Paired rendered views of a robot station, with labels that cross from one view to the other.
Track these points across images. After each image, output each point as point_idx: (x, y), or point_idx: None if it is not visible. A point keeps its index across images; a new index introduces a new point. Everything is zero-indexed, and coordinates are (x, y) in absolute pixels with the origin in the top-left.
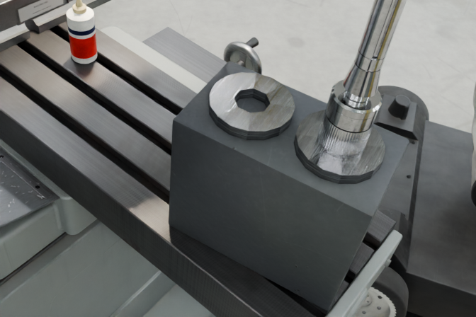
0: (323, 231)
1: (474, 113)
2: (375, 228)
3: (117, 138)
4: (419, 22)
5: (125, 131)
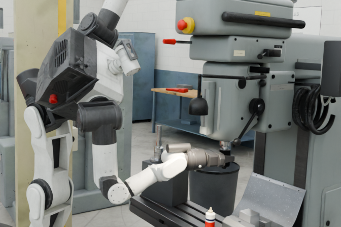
0: None
1: (62, 226)
2: (136, 196)
3: (198, 214)
4: None
5: (196, 215)
